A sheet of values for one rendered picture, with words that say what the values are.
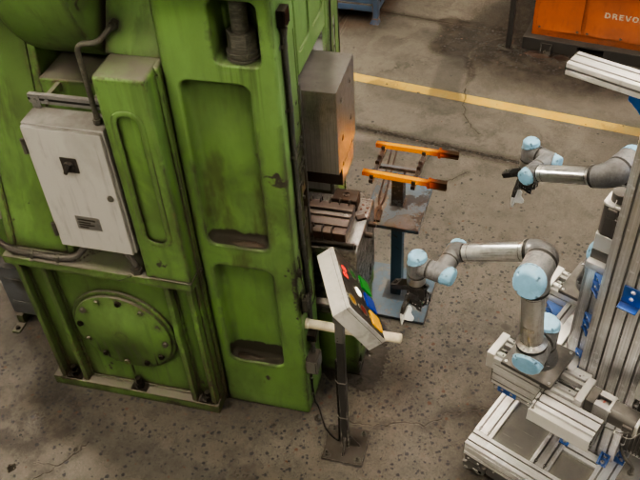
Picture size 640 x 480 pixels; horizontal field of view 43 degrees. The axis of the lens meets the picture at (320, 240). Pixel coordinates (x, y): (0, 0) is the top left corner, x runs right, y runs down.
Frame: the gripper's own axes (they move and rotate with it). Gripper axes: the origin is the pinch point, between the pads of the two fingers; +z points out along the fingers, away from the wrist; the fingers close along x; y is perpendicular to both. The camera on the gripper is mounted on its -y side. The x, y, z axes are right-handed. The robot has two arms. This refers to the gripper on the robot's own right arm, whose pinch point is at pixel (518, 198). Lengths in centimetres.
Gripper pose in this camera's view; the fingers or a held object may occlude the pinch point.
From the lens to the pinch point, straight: 400.3
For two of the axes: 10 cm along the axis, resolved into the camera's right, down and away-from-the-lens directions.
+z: 0.5, 7.3, 6.9
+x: 6.3, -5.6, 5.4
